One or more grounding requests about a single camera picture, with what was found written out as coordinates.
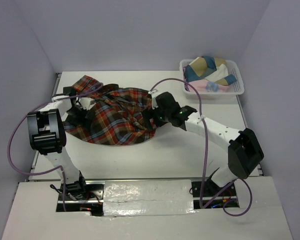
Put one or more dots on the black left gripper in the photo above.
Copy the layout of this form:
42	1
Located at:
82	122

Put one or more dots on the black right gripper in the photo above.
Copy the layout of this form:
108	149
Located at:
150	113

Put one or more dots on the red plaid long sleeve shirt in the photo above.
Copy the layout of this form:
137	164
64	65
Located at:
117	114

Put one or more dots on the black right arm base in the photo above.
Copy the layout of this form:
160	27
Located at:
228	196

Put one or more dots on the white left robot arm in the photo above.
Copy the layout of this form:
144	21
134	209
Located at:
47	135

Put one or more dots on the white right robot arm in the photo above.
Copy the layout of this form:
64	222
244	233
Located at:
243	149

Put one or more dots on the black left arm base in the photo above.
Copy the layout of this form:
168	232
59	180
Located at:
88	197

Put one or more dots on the pink folded shirt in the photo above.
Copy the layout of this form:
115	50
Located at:
208	86

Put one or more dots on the blue tan patchwork shirt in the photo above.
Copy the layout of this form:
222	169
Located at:
213	69

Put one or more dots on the white plastic laundry basket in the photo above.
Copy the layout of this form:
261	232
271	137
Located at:
235	89

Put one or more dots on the white foil covered board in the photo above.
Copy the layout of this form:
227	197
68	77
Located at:
147	198

